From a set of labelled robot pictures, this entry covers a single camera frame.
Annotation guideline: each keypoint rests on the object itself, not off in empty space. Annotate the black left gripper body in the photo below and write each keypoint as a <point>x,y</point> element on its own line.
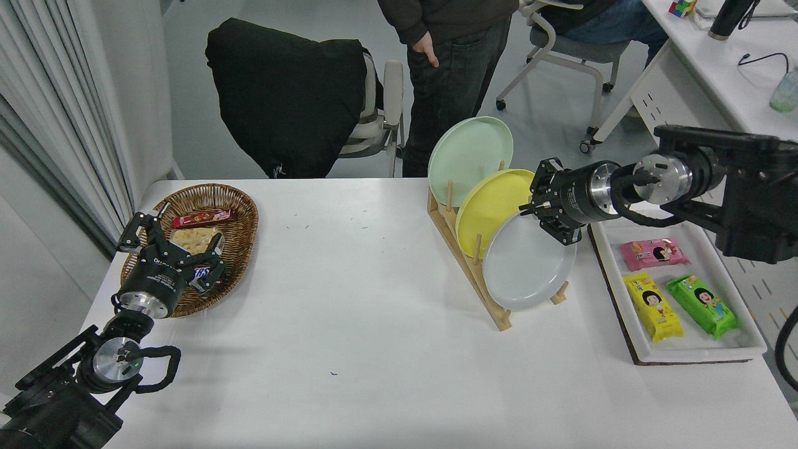
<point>156,277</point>

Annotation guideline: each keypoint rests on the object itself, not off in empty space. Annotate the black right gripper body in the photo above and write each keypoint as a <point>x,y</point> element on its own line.
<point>576,196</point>

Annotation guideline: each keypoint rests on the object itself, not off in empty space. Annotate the grey plate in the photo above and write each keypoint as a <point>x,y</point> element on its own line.
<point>527,268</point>

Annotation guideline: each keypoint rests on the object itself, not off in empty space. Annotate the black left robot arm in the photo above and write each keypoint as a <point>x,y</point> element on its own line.
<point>56,405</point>

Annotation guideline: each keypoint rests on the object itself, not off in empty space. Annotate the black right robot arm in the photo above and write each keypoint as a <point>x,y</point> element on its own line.
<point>748,187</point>

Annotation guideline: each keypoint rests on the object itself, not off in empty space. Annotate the yellow plate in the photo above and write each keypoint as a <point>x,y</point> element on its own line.
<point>492,209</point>

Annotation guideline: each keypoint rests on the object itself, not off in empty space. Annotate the pale green plate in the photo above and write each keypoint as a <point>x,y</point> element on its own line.
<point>467,156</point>

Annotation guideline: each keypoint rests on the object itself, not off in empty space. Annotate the wooden plate rack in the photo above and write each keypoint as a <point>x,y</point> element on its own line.
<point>502,324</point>

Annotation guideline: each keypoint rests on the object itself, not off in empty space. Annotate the person's hand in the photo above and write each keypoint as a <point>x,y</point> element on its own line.
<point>426,46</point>

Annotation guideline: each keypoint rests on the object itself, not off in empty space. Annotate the brown chocolate bar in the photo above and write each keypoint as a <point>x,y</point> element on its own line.
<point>202,272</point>

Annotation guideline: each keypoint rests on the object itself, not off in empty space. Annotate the clear bag of chips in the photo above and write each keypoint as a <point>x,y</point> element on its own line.
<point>193,240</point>

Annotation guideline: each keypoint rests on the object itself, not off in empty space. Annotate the red snack bar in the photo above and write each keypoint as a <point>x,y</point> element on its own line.
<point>202,218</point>

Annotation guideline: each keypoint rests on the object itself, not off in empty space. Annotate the brown wicker basket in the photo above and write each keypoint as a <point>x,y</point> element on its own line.
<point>240,212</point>

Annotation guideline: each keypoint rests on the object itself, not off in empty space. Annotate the white tray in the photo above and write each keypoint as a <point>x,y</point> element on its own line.
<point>614,280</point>

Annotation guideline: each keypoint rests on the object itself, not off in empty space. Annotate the pink snack packet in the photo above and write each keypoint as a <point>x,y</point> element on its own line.
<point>648,255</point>

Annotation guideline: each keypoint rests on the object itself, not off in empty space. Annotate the yellow snack packet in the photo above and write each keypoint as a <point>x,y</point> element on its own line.
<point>654,308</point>

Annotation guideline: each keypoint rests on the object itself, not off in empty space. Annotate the grey office chair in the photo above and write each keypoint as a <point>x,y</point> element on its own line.
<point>586,53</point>

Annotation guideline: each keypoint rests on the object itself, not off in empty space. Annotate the dark board under tray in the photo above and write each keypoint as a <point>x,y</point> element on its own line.
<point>636,360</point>

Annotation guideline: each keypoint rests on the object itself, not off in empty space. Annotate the standing person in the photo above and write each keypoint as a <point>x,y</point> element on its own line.
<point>449,75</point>

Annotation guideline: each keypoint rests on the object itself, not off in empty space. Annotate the green snack packet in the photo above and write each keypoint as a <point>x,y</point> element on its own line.
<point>704,308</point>

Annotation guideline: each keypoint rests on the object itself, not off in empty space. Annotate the seated person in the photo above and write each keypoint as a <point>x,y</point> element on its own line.
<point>611,25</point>

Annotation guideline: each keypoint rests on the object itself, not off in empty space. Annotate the white office chair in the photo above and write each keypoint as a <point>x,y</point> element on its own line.
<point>393,87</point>

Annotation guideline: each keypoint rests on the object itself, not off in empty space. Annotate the black jacket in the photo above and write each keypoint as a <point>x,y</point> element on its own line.
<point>280,93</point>

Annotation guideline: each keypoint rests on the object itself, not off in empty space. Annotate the white curtain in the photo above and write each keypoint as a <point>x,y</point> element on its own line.
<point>50,75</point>

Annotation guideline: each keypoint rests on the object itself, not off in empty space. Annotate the colourful puzzle cube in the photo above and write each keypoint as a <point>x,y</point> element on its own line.
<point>681,7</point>

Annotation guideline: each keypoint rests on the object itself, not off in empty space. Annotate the green glass cup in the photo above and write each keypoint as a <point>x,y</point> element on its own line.
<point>784,93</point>

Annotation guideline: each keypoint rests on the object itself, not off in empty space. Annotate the black flask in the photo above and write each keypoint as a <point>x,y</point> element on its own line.
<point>726,19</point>

